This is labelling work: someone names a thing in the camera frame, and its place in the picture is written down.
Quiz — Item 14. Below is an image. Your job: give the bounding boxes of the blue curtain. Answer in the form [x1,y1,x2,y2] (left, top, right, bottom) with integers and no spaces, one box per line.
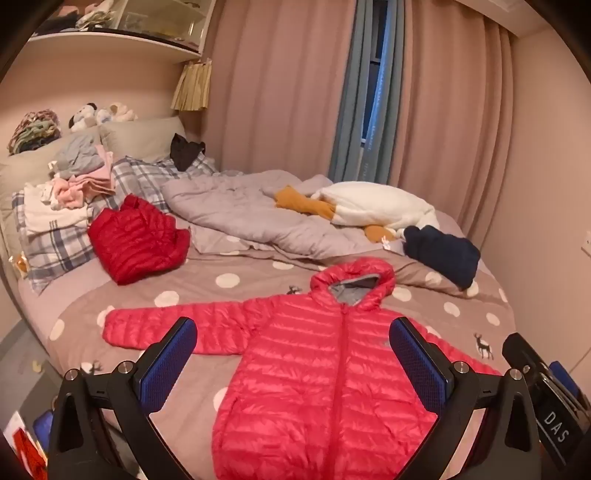
[329,0,407,185]

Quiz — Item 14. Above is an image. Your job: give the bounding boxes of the pleated beige lampshade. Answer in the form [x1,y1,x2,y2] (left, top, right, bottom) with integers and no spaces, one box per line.
[171,59,213,112]

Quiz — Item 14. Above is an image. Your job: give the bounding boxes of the pink hooded puffer jacket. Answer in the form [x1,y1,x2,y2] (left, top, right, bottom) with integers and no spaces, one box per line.
[102,257,504,480]

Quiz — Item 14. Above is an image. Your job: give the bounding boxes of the grey-green pillow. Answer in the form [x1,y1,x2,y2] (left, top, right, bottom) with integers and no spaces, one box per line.
[99,116,188,163]

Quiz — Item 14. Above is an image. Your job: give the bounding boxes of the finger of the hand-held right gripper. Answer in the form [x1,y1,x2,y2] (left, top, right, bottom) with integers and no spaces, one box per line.
[502,332,550,371]
[549,361,581,403]

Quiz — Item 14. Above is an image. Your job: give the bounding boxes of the pink folded garments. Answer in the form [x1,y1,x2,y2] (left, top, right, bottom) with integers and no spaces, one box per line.
[51,145,116,209]

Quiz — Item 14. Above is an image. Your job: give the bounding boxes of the pink curtain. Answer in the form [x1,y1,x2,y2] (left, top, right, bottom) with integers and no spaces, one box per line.
[383,0,517,241]
[198,0,361,182]

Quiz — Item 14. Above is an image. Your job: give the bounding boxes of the grey folded garment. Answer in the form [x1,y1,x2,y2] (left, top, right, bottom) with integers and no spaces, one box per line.
[48,134,114,178]

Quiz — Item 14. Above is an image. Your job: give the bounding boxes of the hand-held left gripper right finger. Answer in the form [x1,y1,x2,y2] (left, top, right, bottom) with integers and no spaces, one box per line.
[389,316,542,480]

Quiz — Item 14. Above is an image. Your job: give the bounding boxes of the navy blue garment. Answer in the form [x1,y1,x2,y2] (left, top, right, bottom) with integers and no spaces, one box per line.
[403,225,481,289]

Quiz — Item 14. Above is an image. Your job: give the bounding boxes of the grey quilt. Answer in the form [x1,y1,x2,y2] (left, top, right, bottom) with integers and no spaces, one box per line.
[161,170,407,271]

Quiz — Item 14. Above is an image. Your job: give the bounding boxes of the colourful knitted cloth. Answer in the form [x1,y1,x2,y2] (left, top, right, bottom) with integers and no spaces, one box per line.
[7,110,61,155]

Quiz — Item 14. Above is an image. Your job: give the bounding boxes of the dark red puffer jacket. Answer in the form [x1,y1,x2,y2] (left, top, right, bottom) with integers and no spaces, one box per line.
[88,194,191,285]

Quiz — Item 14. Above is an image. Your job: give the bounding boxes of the black garment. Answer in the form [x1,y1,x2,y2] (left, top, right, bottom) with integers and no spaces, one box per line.
[170,133,206,171]

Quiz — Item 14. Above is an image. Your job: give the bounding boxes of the red bag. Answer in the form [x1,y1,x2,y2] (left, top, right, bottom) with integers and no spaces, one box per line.
[4,411,51,480]

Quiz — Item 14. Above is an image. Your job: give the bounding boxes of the white goose plush toy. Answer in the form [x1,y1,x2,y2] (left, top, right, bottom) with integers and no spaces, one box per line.
[274,181,439,243]

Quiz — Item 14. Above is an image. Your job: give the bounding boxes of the pile of folded clothes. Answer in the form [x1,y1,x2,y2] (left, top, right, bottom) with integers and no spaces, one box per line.
[0,131,102,222]

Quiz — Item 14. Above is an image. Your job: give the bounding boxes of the white wall cabinet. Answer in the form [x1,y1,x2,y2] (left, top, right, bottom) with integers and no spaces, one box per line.
[104,0,218,52]

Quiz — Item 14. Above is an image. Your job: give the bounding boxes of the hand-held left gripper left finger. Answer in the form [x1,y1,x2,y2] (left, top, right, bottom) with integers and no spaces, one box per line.
[47,316,198,480]

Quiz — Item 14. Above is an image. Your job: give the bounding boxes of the black and white plush toy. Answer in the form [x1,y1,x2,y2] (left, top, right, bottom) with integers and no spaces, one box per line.
[69,102,100,132]

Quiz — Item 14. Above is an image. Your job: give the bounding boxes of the clothes pile on shelf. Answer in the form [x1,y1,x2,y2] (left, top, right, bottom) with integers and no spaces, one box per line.
[32,0,116,35]

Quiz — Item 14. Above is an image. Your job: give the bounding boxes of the white wall shelf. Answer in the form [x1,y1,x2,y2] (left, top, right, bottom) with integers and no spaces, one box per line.
[25,31,204,65]

